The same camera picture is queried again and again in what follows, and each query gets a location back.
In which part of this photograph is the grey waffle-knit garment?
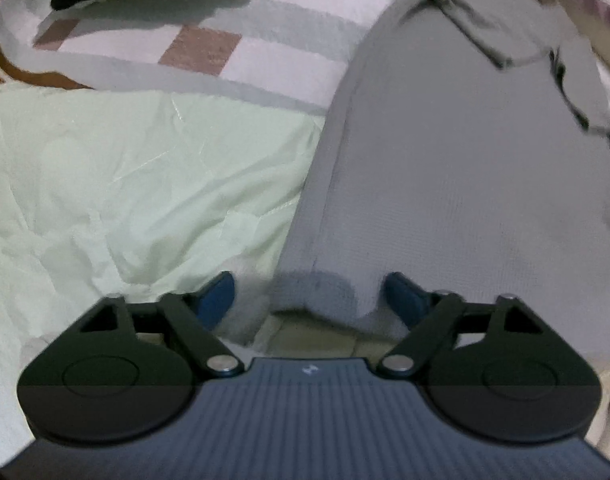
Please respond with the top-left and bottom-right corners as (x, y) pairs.
(270, 0), (610, 361)

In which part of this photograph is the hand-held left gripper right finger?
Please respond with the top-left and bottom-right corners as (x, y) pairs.
(377, 271), (544, 379)

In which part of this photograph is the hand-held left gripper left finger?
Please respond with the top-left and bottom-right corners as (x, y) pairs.
(80, 271), (246, 377)

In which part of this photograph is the checked white and brown bedcover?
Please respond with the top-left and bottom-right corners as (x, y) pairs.
(0, 0), (421, 117)

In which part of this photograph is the light green quilt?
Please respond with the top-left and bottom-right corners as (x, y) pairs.
(0, 82), (327, 463)

